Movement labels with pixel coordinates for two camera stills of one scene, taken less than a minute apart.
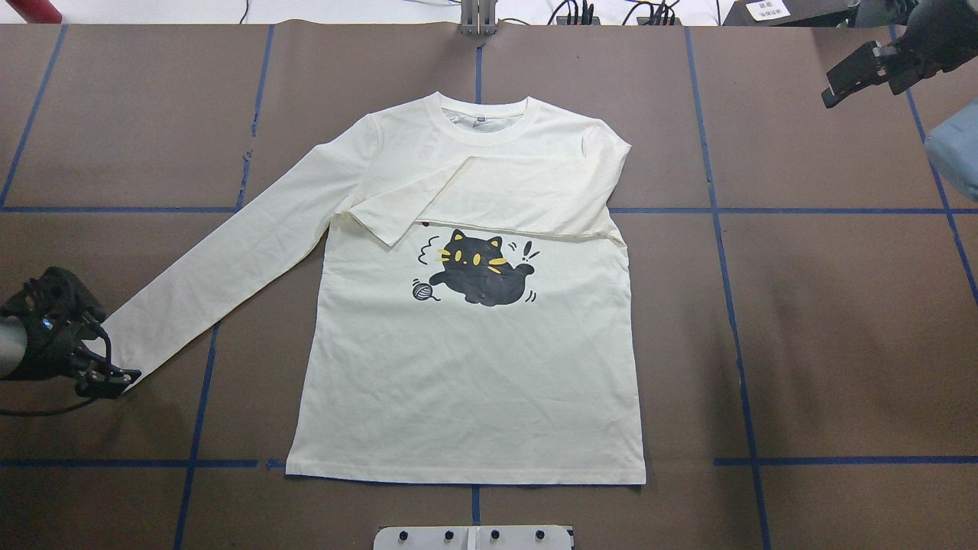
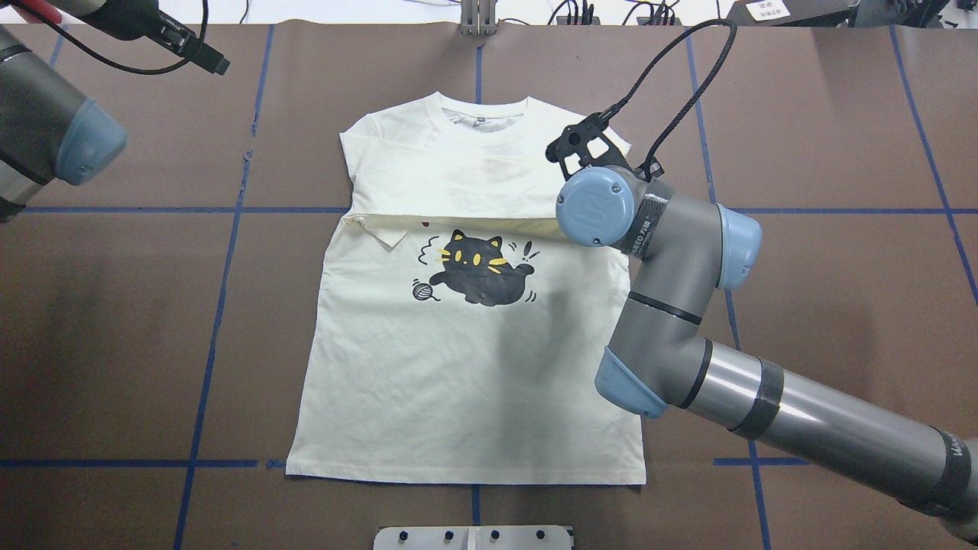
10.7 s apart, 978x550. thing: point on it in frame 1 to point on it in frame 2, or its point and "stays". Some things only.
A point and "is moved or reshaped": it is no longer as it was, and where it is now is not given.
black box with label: x=792 y=13 stays
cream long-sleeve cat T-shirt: x=470 y=321 is moved or reshaped
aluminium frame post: x=478 y=17 stays
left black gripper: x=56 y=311 to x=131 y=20
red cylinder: x=37 y=11 stays
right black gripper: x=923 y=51 to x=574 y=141
